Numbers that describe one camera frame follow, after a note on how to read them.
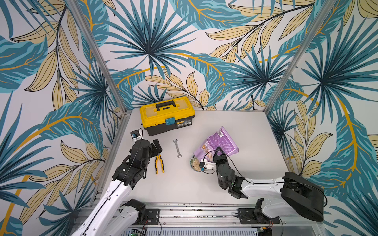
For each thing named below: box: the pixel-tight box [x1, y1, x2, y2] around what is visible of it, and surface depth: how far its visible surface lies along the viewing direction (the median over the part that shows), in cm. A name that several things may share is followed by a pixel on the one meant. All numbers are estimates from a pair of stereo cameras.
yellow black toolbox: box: [139, 96, 196, 137], surface depth 99 cm
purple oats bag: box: [193, 125, 240, 162], surface depth 81 cm
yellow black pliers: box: [155, 154, 165, 175], surface depth 92 cm
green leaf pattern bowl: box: [189, 154, 202, 173], surface depth 91 cm
